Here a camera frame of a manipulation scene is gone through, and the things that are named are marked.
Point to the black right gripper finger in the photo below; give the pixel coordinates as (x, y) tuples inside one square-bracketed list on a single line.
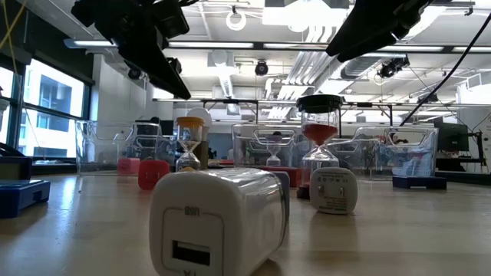
[(376, 40), (360, 19)]

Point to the orange capped hourglass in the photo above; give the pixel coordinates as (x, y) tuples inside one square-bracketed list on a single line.
[(190, 122)]

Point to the black capped red sand hourglass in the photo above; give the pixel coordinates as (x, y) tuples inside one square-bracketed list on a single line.
[(319, 103)]

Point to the small red box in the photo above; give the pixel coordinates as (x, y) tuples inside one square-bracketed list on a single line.
[(128, 166)]

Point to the red cube wall charger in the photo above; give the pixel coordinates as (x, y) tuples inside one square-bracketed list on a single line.
[(153, 174)]

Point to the black ceiling mounted device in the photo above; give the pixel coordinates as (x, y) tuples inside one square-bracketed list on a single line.
[(391, 68)]

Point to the brass lamp with white bulb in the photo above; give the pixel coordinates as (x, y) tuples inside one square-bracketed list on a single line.
[(206, 115)]

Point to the large window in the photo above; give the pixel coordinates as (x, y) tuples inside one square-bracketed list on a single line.
[(53, 88)]

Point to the clear plastic bin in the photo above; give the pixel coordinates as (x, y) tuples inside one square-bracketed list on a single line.
[(368, 161), (99, 153), (249, 153)]

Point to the black computer monitor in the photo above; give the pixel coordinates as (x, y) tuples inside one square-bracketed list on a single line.
[(452, 137)]

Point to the indigo rectangular box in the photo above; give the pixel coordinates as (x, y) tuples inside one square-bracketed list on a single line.
[(420, 182)]

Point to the blue flat box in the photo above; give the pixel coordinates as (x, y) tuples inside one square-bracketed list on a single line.
[(23, 195)]

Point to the black ceiling camera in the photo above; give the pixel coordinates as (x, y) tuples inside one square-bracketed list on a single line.
[(135, 73), (261, 68)]

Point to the long ceiling light rail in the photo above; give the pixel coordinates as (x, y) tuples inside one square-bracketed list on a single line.
[(211, 45)]

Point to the white USB wall charger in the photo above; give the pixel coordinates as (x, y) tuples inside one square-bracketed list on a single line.
[(215, 199)]

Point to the teal white-faced wall adapter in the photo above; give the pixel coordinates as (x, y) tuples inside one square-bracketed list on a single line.
[(333, 191)]

